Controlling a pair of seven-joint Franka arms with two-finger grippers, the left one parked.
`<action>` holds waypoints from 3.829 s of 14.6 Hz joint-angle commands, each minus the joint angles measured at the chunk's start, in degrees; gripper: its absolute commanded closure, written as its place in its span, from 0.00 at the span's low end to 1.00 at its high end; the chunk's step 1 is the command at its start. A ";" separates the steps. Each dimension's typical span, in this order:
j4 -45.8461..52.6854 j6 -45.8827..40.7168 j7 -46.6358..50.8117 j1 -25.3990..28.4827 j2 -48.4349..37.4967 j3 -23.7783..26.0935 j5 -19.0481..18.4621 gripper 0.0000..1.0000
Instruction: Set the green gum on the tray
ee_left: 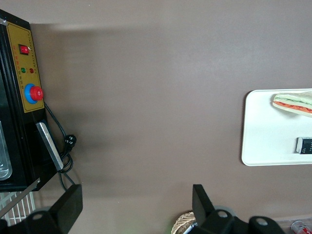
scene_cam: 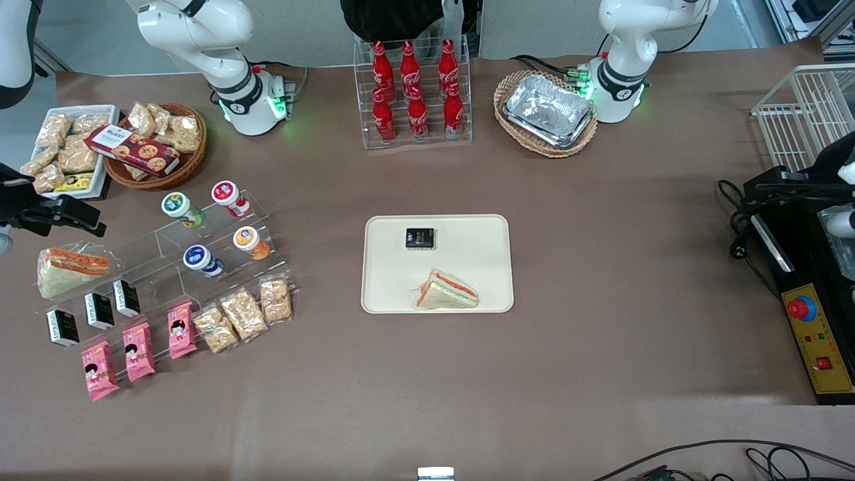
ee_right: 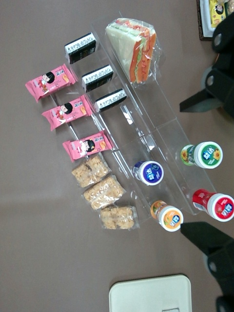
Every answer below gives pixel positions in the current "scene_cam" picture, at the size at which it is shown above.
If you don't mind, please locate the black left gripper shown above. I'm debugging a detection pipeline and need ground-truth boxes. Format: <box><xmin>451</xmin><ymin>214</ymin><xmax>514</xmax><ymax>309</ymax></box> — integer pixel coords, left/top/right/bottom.
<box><xmin>743</xmin><ymin>131</ymin><xmax>855</xmax><ymax>202</ymax></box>

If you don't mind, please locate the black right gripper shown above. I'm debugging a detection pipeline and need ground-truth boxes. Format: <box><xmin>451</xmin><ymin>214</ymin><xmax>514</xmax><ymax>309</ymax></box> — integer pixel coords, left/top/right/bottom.
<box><xmin>0</xmin><ymin>162</ymin><xmax>108</xmax><ymax>238</ymax></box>

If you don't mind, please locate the green gum bottle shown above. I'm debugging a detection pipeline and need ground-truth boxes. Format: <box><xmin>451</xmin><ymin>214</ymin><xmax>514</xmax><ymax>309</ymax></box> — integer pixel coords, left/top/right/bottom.
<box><xmin>161</xmin><ymin>192</ymin><xmax>204</xmax><ymax>229</ymax></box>

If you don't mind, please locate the blue gum bottle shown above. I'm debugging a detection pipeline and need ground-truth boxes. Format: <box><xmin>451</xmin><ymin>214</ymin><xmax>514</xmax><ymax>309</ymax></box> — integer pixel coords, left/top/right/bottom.
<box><xmin>182</xmin><ymin>245</ymin><xmax>225</xmax><ymax>279</ymax></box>

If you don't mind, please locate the red gum bottle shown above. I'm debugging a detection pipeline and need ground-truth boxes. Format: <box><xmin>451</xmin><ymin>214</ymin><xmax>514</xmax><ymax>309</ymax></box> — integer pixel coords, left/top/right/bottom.
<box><xmin>211</xmin><ymin>180</ymin><xmax>251</xmax><ymax>218</ymax></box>

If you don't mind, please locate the orange gum bottle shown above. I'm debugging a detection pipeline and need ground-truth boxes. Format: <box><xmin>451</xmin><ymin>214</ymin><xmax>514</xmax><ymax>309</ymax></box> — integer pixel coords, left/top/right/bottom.
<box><xmin>232</xmin><ymin>226</ymin><xmax>271</xmax><ymax>261</ymax></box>

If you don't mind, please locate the aluminium foil tray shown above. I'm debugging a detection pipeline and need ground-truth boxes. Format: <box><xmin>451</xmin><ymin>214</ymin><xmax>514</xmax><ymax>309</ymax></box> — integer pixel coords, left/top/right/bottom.
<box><xmin>502</xmin><ymin>73</ymin><xmax>596</xmax><ymax>149</ymax></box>

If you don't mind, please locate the beige plastic tray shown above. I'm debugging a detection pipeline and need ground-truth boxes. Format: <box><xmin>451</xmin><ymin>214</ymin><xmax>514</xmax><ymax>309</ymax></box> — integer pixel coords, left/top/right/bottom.
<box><xmin>361</xmin><ymin>214</ymin><xmax>515</xmax><ymax>315</ymax></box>

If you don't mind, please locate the small yellow packet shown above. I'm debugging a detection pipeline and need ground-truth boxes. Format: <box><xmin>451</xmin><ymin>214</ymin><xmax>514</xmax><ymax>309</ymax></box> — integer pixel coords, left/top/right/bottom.
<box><xmin>53</xmin><ymin>172</ymin><xmax>95</xmax><ymax>194</ymax></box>

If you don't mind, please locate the white rectangular dish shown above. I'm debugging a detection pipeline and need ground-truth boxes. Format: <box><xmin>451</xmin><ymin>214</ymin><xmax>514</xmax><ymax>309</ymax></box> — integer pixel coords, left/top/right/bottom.
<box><xmin>27</xmin><ymin>104</ymin><xmax>121</xmax><ymax>200</ymax></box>

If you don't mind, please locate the wrapped triangle sandwich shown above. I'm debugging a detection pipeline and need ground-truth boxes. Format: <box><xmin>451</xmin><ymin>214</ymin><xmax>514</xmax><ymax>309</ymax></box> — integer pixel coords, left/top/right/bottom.
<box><xmin>37</xmin><ymin>246</ymin><xmax>113</xmax><ymax>300</ymax></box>
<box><xmin>415</xmin><ymin>269</ymin><xmax>480</xmax><ymax>311</ymax></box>

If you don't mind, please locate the red cookie box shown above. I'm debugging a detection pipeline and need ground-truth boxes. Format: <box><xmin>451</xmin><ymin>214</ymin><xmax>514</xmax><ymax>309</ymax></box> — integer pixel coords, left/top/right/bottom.
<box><xmin>85</xmin><ymin>124</ymin><xmax>182</xmax><ymax>178</ymax></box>

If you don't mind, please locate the black and white small box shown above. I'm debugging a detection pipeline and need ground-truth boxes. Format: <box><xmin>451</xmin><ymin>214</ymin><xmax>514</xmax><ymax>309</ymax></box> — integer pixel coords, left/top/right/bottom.
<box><xmin>112</xmin><ymin>279</ymin><xmax>142</xmax><ymax>318</ymax></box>
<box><xmin>45</xmin><ymin>309</ymin><xmax>81</xmax><ymax>349</ymax></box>
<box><xmin>83</xmin><ymin>292</ymin><xmax>116</xmax><ymax>331</ymax></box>

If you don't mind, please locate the clear acrylic tiered stand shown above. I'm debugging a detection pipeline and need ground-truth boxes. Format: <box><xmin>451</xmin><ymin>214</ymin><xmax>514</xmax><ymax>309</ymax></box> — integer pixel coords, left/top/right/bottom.
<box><xmin>39</xmin><ymin>190</ymin><xmax>299</xmax><ymax>367</ymax></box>

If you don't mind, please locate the round wicker basket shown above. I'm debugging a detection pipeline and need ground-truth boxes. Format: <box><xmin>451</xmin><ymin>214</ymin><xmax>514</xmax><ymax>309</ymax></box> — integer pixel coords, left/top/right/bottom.
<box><xmin>104</xmin><ymin>102</ymin><xmax>208</xmax><ymax>190</ymax></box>

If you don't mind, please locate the pink snack packet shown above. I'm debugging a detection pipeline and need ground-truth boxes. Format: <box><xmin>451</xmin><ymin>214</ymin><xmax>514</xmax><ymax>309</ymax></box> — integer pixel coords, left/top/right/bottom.
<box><xmin>122</xmin><ymin>323</ymin><xmax>156</xmax><ymax>383</ymax></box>
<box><xmin>81</xmin><ymin>341</ymin><xmax>120</xmax><ymax>402</ymax></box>
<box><xmin>167</xmin><ymin>301</ymin><xmax>199</xmax><ymax>360</ymax></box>

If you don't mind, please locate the black control box yellow panel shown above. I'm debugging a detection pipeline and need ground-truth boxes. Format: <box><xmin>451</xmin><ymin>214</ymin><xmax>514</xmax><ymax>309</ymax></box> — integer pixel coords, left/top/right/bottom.
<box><xmin>747</xmin><ymin>194</ymin><xmax>855</xmax><ymax>406</ymax></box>

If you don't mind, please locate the oval wicker basket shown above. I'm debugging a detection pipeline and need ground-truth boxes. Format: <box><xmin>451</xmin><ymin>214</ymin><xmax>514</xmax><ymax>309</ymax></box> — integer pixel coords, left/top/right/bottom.
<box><xmin>493</xmin><ymin>69</ymin><xmax>599</xmax><ymax>159</ymax></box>

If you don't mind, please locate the red cola bottle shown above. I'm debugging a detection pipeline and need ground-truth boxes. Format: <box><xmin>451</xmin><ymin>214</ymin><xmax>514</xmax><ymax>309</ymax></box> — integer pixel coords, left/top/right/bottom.
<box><xmin>438</xmin><ymin>38</ymin><xmax>460</xmax><ymax>98</ymax></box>
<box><xmin>372</xmin><ymin>41</ymin><xmax>394</xmax><ymax>101</ymax></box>
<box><xmin>443</xmin><ymin>81</ymin><xmax>465</xmax><ymax>140</ymax></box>
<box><xmin>399</xmin><ymin>41</ymin><xmax>420</xmax><ymax>100</ymax></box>
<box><xmin>371</xmin><ymin>89</ymin><xmax>397</xmax><ymax>145</ymax></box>
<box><xmin>407</xmin><ymin>86</ymin><xmax>430</xmax><ymax>142</ymax></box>

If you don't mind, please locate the clear acrylic bottle rack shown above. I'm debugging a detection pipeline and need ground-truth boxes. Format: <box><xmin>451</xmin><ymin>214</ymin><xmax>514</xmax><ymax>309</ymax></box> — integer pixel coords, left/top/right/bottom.
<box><xmin>353</xmin><ymin>35</ymin><xmax>474</xmax><ymax>150</ymax></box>

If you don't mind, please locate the black cable bundle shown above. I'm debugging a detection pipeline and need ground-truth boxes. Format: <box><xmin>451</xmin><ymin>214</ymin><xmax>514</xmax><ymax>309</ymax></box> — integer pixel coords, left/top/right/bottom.
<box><xmin>717</xmin><ymin>178</ymin><xmax>781</xmax><ymax>295</ymax></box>

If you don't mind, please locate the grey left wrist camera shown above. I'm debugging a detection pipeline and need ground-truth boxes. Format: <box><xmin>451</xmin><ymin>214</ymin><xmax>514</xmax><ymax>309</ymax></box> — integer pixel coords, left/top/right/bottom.
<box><xmin>818</xmin><ymin>207</ymin><xmax>855</xmax><ymax>241</ymax></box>

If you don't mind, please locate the white wire basket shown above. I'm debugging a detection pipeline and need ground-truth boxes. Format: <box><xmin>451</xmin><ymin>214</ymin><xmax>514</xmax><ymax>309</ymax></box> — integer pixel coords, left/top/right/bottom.
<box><xmin>751</xmin><ymin>63</ymin><xmax>855</xmax><ymax>176</ymax></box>

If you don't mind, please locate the metal shelf frame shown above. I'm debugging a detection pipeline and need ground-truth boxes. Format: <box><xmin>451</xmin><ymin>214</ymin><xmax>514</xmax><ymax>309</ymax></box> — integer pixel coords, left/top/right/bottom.
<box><xmin>765</xmin><ymin>0</ymin><xmax>855</xmax><ymax>55</ymax></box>

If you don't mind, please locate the grey cable at arm base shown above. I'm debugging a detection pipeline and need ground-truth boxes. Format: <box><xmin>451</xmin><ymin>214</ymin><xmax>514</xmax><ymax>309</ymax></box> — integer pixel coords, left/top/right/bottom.
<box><xmin>250</xmin><ymin>61</ymin><xmax>310</xmax><ymax>102</ymax></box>

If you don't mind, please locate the black cable at arm base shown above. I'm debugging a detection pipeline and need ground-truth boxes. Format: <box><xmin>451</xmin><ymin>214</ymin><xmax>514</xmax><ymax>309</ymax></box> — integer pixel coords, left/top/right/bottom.
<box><xmin>509</xmin><ymin>53</ymin><xmax>588</xmax><ymax>84</ymax></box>

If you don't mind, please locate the black floor cable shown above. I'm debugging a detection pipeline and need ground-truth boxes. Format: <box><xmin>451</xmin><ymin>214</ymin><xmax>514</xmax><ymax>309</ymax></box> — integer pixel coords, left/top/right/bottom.
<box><xmin>592</xmin><ymin>439</ymin><xmax>855</xmax><ymax>481</ymax></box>

